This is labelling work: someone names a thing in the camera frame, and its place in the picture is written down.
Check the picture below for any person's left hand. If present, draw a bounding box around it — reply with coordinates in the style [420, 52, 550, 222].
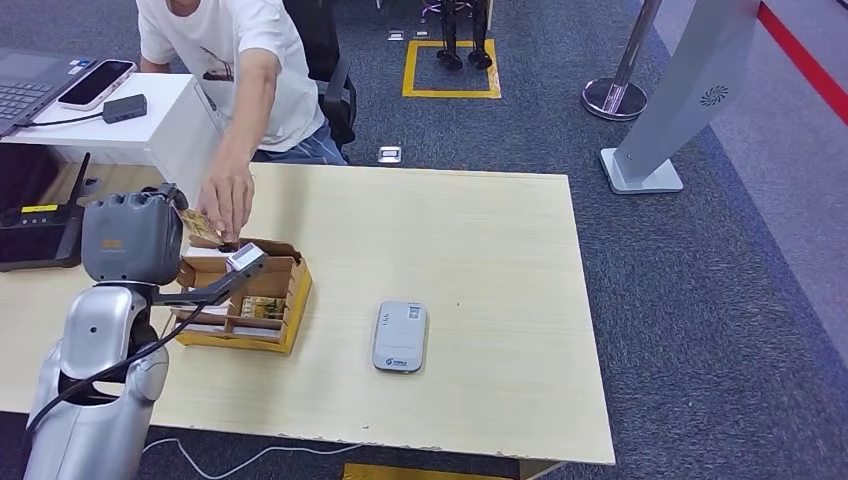
[196, 155, 256, 244]

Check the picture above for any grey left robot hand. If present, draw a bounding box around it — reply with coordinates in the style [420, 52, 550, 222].
[80, 183, 190, 286]

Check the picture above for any yellow patterned room key card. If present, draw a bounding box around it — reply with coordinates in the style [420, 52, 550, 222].
[177, 208, 227, 248]

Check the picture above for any yellow green key card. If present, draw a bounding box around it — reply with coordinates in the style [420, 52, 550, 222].
[241, 296, 288, 321]

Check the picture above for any person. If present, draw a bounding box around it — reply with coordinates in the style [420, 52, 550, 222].
[135, 0, 349, 244]

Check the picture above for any grey card reader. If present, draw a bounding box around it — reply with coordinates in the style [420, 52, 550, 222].
[371, 301, 429, 374]

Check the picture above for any white counter shelf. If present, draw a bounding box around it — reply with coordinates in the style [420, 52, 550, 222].
[3, 72, 227, 207]

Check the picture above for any black remote controller with antenna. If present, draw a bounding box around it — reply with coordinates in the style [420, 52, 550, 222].
[0, 152, 93, 273]

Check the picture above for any cardboard organizer box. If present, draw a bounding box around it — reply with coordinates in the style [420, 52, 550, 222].
[173, 237, 315, 356]

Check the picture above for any black adapter hub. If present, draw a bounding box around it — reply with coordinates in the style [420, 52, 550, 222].
[102, 93, 150, 125]

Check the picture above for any light wooden table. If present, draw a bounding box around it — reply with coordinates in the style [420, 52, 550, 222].
[0, 162, 200, 415]
[148, 163, 617, 466]

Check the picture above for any black office chair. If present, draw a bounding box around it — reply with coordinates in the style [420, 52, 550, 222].
[284, 0, 359, 150]

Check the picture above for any smartphone with pink case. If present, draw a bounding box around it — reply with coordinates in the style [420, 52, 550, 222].
[57, 59, 138, 112]

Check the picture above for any grey laptop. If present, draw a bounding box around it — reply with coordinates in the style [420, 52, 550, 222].
[0, 46, 101, 140]

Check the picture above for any yellow floor tape square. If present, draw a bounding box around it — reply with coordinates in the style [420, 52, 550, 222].
[402, 39, 503, 101]

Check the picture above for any black humanoid robot leg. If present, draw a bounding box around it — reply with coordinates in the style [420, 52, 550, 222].
[437, 0, 465, 74]
[468, 0, 495, 73]

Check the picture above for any grey kiosk stand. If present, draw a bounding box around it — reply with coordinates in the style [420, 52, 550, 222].
[599, 0, 763, 197]

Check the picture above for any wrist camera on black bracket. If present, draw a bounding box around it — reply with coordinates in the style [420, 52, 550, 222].
[150, 242, 270, 309]

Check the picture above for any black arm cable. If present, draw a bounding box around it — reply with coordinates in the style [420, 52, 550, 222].
[23, 301, 210, 439]

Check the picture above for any black hub cable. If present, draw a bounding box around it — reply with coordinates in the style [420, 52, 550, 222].
[16, 111, 106, 128]

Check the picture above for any white cable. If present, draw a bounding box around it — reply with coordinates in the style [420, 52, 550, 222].
[142, 437, 367, 480]

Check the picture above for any chrome stanchion post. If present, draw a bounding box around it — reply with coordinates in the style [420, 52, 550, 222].
[581, 0, 664, 124]

